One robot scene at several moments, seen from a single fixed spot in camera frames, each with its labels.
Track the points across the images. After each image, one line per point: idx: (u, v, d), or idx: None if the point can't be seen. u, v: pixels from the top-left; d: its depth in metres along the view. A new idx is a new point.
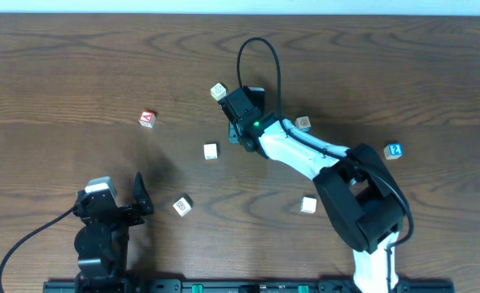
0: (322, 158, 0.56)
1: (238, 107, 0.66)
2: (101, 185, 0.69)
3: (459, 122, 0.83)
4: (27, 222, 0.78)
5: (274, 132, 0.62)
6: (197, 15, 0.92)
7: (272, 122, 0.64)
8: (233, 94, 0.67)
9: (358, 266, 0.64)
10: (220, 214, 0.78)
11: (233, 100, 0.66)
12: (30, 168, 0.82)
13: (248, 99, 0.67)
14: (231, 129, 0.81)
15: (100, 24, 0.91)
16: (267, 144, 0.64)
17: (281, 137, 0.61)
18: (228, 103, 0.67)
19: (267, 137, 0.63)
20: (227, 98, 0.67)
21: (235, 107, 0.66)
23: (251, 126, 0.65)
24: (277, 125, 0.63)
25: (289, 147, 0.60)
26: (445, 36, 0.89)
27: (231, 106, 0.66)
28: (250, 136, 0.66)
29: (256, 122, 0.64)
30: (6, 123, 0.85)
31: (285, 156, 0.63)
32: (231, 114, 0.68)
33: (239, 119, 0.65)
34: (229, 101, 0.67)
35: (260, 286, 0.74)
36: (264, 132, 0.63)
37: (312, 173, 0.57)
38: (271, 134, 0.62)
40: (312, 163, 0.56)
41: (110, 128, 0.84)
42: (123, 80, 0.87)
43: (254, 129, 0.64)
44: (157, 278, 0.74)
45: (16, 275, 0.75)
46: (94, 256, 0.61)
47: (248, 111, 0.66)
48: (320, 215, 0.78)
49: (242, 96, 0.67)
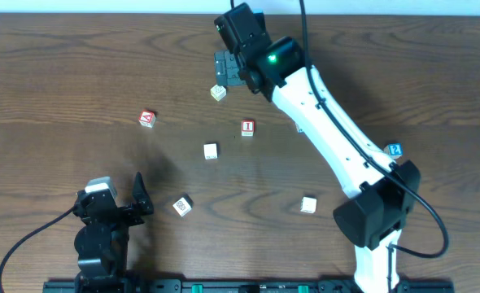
0: (364, 165, 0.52)
1: (243, 31, 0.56)
2: (101, 185, 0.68)
3: (459, 123, 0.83)
4: (26, 223, 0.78)
5: (302, 92, 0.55)
6: (197, 15, 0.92)
7: (287, 59, 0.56)
8: (237, 11, 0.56)
9: (358, 263, 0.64)
10: (220, 214, 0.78)
11: (237, 19, 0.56)
12: (29, 168, 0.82)
13: (256, 20, 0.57)
14: (229, 70, 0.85)
15: (99, 23, 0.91)
16: (287, 101, 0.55)
17: (311, 107, 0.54)
18: (229, 24, 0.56)
19: (288, 91, 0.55)
20: (229, 17, 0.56)
21: (237, 28, 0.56)
23: (262, 57, 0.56)
24: (304, 82, 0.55)
25: (321, 124, 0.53)
26: (445, 37, 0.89)
27: (233, 27, 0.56)
28: (255, 67, 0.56)
29: (270, 54, 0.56)
30: (5, 123, 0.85)
31: (303, 125, 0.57)
32: (232, 37, 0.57)
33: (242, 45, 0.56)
34: (229, 20, 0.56)
35: (260, 286, 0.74)
36: (287, 76, 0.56)
37: (341, 174, 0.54)
38: (298, 97, 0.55)
40: (350, 166, 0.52)
41: (110, 128, 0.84)
42: (123, 79, 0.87)
43: (266, 61, 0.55)
44: (157, 279, 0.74)
45: (16, 275, 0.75)
46: (94, 256, 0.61)
47: (255, 35, 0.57)
48: (320, 214, 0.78)
49: (247, 17, 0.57)
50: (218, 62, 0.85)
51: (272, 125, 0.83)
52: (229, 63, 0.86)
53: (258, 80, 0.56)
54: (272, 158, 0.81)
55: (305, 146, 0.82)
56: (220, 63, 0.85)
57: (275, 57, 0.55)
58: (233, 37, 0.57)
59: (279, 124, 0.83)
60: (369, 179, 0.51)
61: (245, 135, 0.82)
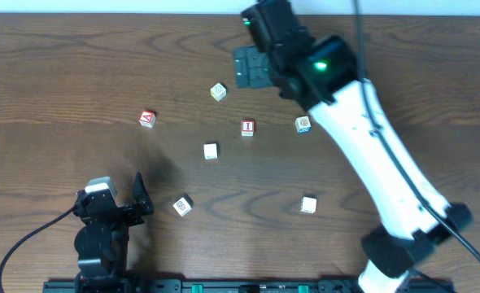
0: (418, 209, 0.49)
1: (281, 31, 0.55)
2: (101, 185, 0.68)
3: (459, 123, 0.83)
4: (26, 223, 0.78)
5: (355, 115, 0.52)
6: (197, 15, 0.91)
7: (332, 65, 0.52)
8: (272, 7, 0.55)
9: (368, 276, 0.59)
10: (220, 214, 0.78)
11: (272, 15, 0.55)
12: (29, 168, 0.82)
13: (294, 19, 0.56)
14: (251, 69, 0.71)
15: (99, 23, 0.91)
16: (338, 122, 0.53)
17: (364, 133, 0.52)
18: (265, 21, 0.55)
19: (339, 112, 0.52)
20: (265, 15, 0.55)
21: (272, 24, 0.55)
23: (305, 61, 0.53)
24: (358, 102, 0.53)
25: (375, 153, 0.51)
26: (445, 37, 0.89)
27: (266, 24, 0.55)
28: (294, 72, 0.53)
29: (318, 62, 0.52)
30: (5, 123, 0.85)
31: (353, 151, 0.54)
32: (267, 36, 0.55)
33: (277, 45, 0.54)
34: (263, 16, 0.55)
35: (260, 286, 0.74)
36: (338, 89, 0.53)
37: (390, 214, 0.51)
38: (351, 120, 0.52)
40: (403, 207, 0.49)
41: (110, 128, 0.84)
42: (123, 80, 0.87)
43: (310, 67, 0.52)
44: (157, 279, 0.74)
45: (15, 275, 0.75)
46: (94, 257, 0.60)
47: (292, 34, 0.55)
48: (320, 215, 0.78)
49: (285, 15, 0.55)
50: (239, 60, 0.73)
51: (272, 125, 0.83)
52: (251, 62, 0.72)
53: (296, 87, 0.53)
54: (272, 158, 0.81)
55: (305, 146, 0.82)
56: (240, 62, 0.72)
57: (316, 62, 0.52)
58: (267, 36, 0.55)
59: (279, 124, 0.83)
60: (422, 225, 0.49)
61: (245, 135, 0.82)
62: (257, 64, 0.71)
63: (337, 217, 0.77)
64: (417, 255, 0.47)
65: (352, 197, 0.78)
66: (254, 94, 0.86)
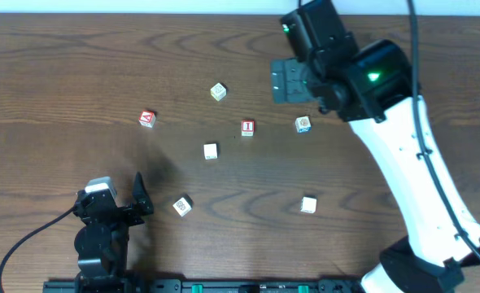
0: (455, 238, 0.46)
1: (322, 35, 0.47)
2: (101, 185, 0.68)
3: (459, 123, 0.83)
4: (26, 223, 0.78)
5: (403, 135, 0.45)
6: (197, 15, 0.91)
7: (383, 76, 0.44)
8: (316, 7, 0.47)
9: (377, 280, 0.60)
10: (220, 214, 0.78)
11: (315, 18, 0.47)
12: (29, 168, 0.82)
13: (338, 22, 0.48)
14: (289, 82, 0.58)
15: (99, 23, 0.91)
16: (381, 139, 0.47)
17: (410, 155, 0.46)
18: (306, 23, 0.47)
19: (386, 131, 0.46)
20: (307, 15, 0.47)
21: (315, 28, 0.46)
23: (355, 69, 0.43)
24: (408, 120, 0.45)
25: (419, 178, 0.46)
26: (445, 37, 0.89)
27: (308, 26, 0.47)
28: (342, 80, 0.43)
29: (369, 74, 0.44)
30: (5, 123, 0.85)
31: (391, 168, 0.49)
32: (307, 42, 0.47)
33: (320, 50, 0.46)
34: (304, 18, 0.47)
35: (260, 286, 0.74)
36: (387, 106, 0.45)
37: (423, 235, 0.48)
38: (397, 140, 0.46)
40: (438, 233, 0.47)
41: (110, 128, 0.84)
42: (123, 79, 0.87)
43: (360, 76, 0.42)
44: (157, 278, 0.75)
45: (15, 275, 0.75)
46: (94, 256, 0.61)
47: (335, 41, 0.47)
48: (320, 215, 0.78)
49: (328, 17, 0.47)
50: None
51: (272, 125, 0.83)
52: None
53: (343, 97, 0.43)
54: (272, 158, 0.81)
55: (305, 146, 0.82)
56: None
57: (368, 70, 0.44)
58: (307, 41, 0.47)
59: (279, 124, 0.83)
60: (454, 251, 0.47)
61: (245, 135, 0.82)
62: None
63: (337, 217, 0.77)
64: (447, 285, 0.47)
65: (352, 197, 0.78)
66: (254, 94, 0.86)
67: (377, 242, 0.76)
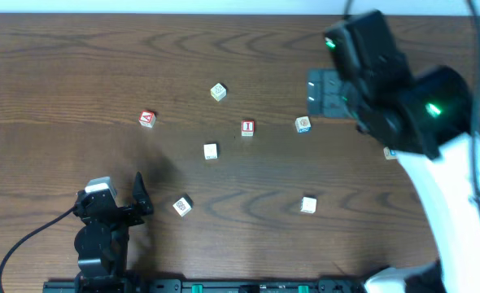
0: None
1: (373, 53, 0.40)
2: (101, 185, 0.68)
3: None
4: (26, 223, 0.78)
5: (455, 177, 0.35)
6: (197, 15, 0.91)
7: (448, 105, 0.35)
8: (366, 23, 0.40)
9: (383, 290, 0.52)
10: (220, 214, 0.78)
11: (364, 32, 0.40)
12: (28, 168, 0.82)
13: (390, 40, 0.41)
14: (327, 95, 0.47)
15: (99, 23, 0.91)
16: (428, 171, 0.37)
17: (463, 203, 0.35)
18: (355, 37, 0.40)
19: (436, 166, 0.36)
20: (355, 29, 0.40)
21: (364, 44, 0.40)
23: (412, 99, 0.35)
24: (464, 161, 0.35)
25: (471, 226, 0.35)
26: (445, 37, 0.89)
27: (355, 42, 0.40)
28: (394, 108, 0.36)
29: (429, 102, 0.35)
30: (5, 123, 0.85)
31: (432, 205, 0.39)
32: (354, 59, 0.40)
33: (370, 71, 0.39)
34: (352, 32, 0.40)
35: (260, 286, 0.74)
36: (442, 140, 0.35)
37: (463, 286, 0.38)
38: (447, 184, 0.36)
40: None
41: (110, 128, 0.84)
42: (123, 80, 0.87)
43: (417, 108, 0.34)
44: (157, 279, 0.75)
45: (15, 275, 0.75)
46: (94, 256, 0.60)
47: (388, 61, 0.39)
48: (320, 215, 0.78)
49: (379, 34, 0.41)
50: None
51: (272, 125, 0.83)
52: None
53: (395, 128, 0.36)
54: (272, 158, 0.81)
55: (306, 146, 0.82)
56: None
57: (429, 99, 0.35)
58: (354, 57, 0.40)
59: (279, 124, 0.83)
60: None
61: (245, 135, 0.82)
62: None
63: (337, 217, 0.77)
64: None
65: (352, 197, 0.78)
66: (255, 94, 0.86)
67: (377, 242, 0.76)
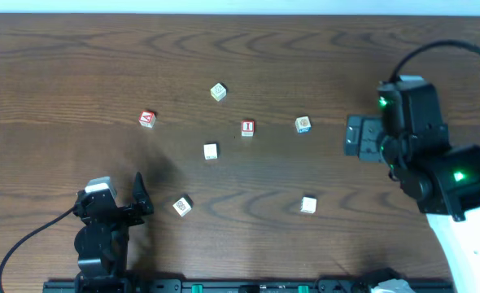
0: None
1: (419, 122, 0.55)
2: (101, 185, 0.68)
3: (459, 123, 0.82)
4: (26, 223, 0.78)
5: None
6: (197, 15, 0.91)
7: (471, 181, 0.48)
8: (419, 94, 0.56)
9: None
10: (220, 214, 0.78)
11: (415, 103, 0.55)
12: (29, 168, 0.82)
13: (435, 111, 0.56)
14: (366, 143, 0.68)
15: (99, 23, 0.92)
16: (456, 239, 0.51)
17: None
18: (407, 107, 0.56)
19: (466, 233, 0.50)
20: (409, 101, 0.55)
21: (413, 114, 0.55)
23: (443, 170, 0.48)
24: None
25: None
26: (445, 37, 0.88)
27: (407, 107, 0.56)
28: (429, 177, 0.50)
29: (457, 172, 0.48)
30: (4, 123, 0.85)
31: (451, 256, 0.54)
32: (400, 117, 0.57)
33: (414, 136, 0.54)
34: (406, 98, 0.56)
35: (260, 286, 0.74)
36: (468, 205, 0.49)
37: None
38: (472, 243, 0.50)
40: None
41: (110, 128, 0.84)
42: (123, 80, 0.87)
43: (447, 177, 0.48)
44: (157, 279, 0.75)
45: (15, 275, 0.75)
46: (94, 256, 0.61)
47: (430, 130, 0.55)
48: (320, 215, 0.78)
49: (428, 106, 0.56)
50: (353, 129, 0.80)
51: (272, 125, 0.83)
52: (366, 133, 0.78)
53: (426, 191, 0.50)
54: (272, 158, 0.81)
55: (306, 146, 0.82)
56: (354, 130, 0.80)
57: (456, 168, 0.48)
58: (402, 120, 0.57)
59: (279, 124, 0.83)
60: None
61: (245, 135, 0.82)
62: (372, 138, 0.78)
63: (337, 217, 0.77)
64: None
65: (352, 197, 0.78)
66: (255, 94, 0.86)
67: (377, 242, 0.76)
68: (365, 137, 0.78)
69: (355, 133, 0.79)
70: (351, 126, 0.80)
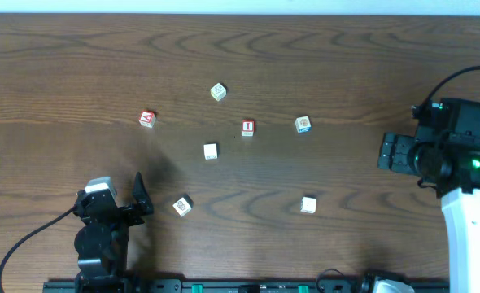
0: None
1: (460, 128, 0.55)
2: (101, 185, 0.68)
3: None
4: (26, 223, 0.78)
5: None
6: (197, 15, 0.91)
7: None
8: (470, 107, 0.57)
9: None
10: (220, 214, 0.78)
11: (464, 111, 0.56)
12: (29, 168, 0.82)
13: None
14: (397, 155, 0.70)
15: (99, 23, 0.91)
16: (458, 211, 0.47)
17: None
18: (455, 111, 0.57)
19: (469, 203, 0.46)
20: (458, 107, 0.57)
21: (460, 120, 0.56)
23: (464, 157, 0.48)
24: None
25: None
26: (445, 36, 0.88)
27: (456, 112, 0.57)
28: (451, 161, 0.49)
29: (476, 160, 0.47)
30: (4, 123, 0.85)
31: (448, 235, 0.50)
32: (446, 124, 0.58)
33: (454, 134, 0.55)
34: (458, 106, 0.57)
35: (260, 286, 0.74)
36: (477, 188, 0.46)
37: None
38: (473, 214, 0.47)
40: None
41: (110, 128, 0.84)
42: (123, 79, 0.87)
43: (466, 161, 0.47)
44: (157, 279, 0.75)
45: (15, 275, 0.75)
46: (94, 256, 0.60)
47: (469, 137, 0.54)
48: (320, 215, 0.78)
49: (474, 118, 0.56)
50: (388, 143, 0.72)
51: (272, 125, 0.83)
52: (400, 148, 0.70)
53: (444, 172, 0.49)
54: (272, 158, 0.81)
55: (306, 146, 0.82)
56: (390, 145, 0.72)
57: (475, 157, 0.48)
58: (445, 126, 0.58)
59: (279, 124, 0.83)
60: None
61: (245, 135, 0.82)
62: (405, 152, 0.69)
63: (337, 217, 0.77)
64: None
65: (352, 197, 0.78)
66: (255, 94, 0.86)
67: (377, 242, 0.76)
68: (398, 150, 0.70)
69: (389, 147, 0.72)
70: (386, 140, 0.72)
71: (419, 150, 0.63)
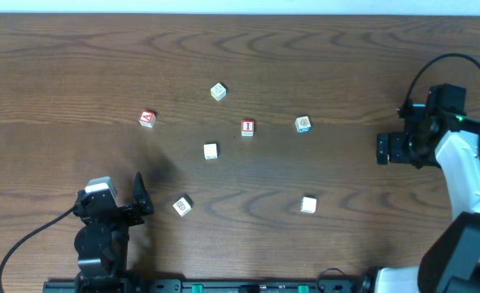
0: None
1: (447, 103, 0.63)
2: (101, 185, 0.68)
3: None
4: (27, 223, 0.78)
5: (467, 142, 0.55)
6: (197, 15, 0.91)
7: (469, 127, 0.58)
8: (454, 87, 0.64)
9: None
10: (220, 214, 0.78)
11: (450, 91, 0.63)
12: (29, 168, 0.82)
13: (462, 104, 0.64)
14: (394, 148, 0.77)
15: (99, 23, 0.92)
16: (450, 144, 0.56)
17: (469, 152, 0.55)
18: (440, 92, 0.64)
19: (456, 136, 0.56)
20: (442, 87, 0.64)
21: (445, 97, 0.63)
23: (451, 116, 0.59)
24: (472, 137, 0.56)
25: (475, 168, 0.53)
26: (446, 36, 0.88)
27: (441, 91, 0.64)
28: (438, 122, 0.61)
29: (459, 117, 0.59)
30: (5, 122, 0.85)
31: (449, 168, 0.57)
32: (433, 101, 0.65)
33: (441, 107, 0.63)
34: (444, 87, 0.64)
35: (260, 286, 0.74)
36: (461, 131, 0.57)
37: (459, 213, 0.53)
38: (460, 142, 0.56)
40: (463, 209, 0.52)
41: (110, 128, 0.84)
42: (123, 79, 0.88)
43: (452, 120, 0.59)
44: (157, 279, 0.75)
45: (15, 275, 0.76)
46: (94, 256, 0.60)
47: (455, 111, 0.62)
48: (320, 215, 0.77)
49: (458, 97, 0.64)
50: (382, 142, 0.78)
51: (272, 125, 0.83)
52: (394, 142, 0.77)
53: (433, 130, 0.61)
54: (272, 158, 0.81)
55: (305, 146, 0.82)
56: (385, 142, 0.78)
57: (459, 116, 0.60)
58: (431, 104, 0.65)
59: (279, 124, 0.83)
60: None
61: (245, 135, 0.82)
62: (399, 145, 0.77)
63: (337, 217, 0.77)
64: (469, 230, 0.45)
65: (352, 197, 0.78)
66: (255, 94, 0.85)
67: (377, 242, 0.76)
68: (394, 147, 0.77)
69: (386, 145, 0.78)
70: (381, 138, 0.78)
71: (412, 135, 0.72)
